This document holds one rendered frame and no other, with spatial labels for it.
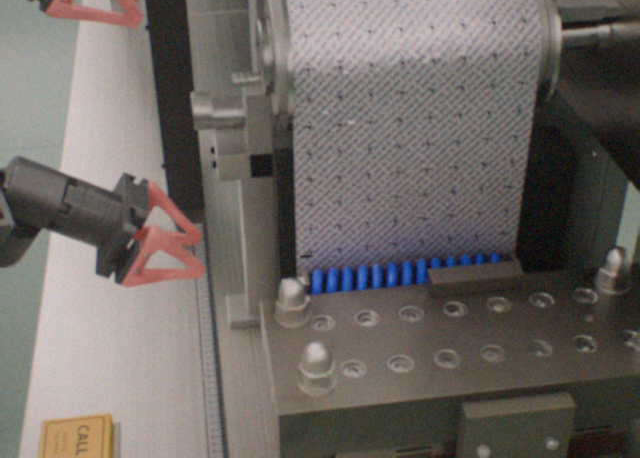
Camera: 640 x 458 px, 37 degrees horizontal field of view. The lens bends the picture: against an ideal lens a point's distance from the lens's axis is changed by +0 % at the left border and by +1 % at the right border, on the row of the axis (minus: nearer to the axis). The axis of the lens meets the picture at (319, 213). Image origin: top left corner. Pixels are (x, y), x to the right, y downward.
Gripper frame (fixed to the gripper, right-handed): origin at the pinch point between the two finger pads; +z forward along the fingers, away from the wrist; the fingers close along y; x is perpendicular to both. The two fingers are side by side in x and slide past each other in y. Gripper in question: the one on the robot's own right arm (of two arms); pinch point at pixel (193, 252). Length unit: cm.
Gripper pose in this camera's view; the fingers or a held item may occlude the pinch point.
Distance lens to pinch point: 98.5
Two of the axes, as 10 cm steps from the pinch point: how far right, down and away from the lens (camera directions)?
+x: 5.1, -7.6, -4.0
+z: 8.4, 3.5, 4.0
